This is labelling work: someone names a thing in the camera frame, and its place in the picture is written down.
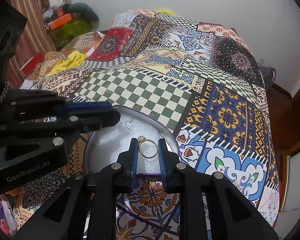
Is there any purple heart-shaped tin box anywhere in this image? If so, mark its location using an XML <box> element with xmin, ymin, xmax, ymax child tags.
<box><xmin>84</xmin><ymin>105</ymin><xmax>179</xmax><ymax>176</ymax></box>

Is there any gold ring with stone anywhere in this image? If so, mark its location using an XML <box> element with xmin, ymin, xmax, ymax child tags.
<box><xmin>137</xmin><ymin>135</ymin><xmax>160</xmax><ymax>159</ymax></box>

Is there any yellow cloth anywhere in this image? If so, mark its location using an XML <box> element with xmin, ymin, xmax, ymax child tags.
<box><xmin>47</xmin><ymin>51</ymin><xmax>86</xmax><ymax>76</ymax></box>

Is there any silver hook earring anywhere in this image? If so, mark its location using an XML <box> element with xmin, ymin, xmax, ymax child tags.
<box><xmin>125</xmin><ymin>119</ymin><xmax>134</xmax><ymax>134</ymax></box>

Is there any red box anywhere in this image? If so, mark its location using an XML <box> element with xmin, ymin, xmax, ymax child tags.
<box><xmin>20</xmin><ymin>52</ymin><xmax>44</xmax><ymax>77</ymax></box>

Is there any green storage basket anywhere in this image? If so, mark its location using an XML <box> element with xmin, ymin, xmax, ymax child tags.
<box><xmin>49</xmin><ymin>18</ymin><xmax>92</xmax><ymax>51</ymax></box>

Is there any striped red curtain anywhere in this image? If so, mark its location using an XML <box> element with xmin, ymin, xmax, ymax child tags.
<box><xmin>6</xmin><ymin>0</ymin><xmax>55</xmax><ymax>89</ymax></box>

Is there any orange box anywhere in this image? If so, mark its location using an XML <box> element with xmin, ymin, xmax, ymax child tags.
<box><xmin>48</xmin><ymin>14</ymin><xmax>72</xmax><ymax>30</ymax></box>

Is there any colourful patchwork bed cover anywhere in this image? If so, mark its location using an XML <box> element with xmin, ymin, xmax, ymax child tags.
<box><xmin>8</xmin><ymin>10</ymin><xmax>279</xmax><ymax>230</ymax></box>

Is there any yellow round object behind bed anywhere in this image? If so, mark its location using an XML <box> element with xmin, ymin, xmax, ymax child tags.
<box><xmin>157</xmin><ymin>9</ymin><xmax>176</xmax><ymax>16</ymax></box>

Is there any dark bag on floor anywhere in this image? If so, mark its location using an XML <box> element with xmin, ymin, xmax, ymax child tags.
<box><xmin>259</xmin><ymin>67</ymin><xmax>276</xmax><ymax>92</ymax></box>

